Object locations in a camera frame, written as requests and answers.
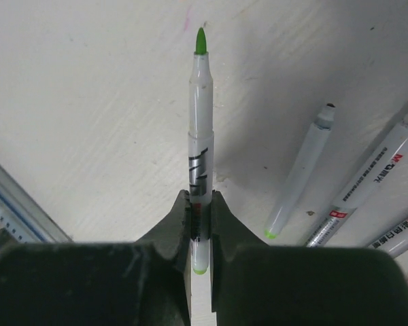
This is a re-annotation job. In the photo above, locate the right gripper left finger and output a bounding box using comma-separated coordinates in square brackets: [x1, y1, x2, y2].
[0, 190, 191, 325]

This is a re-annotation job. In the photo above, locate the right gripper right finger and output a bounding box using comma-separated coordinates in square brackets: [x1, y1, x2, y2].
[211, 192, 408, 325]

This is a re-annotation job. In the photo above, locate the dark green capped marker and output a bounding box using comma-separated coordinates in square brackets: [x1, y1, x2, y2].
[188, 27, 214, 275]

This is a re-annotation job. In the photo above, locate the brown capped marker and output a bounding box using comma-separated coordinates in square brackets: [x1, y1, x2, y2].
[304, 114, 408, 247]

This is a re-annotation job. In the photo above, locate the yellow capped marker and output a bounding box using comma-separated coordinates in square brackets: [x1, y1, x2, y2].
[367, 217, 408, 258]

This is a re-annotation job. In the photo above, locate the aluminium front rail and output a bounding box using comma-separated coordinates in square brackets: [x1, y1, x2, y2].
[0, 165, 72, 243]

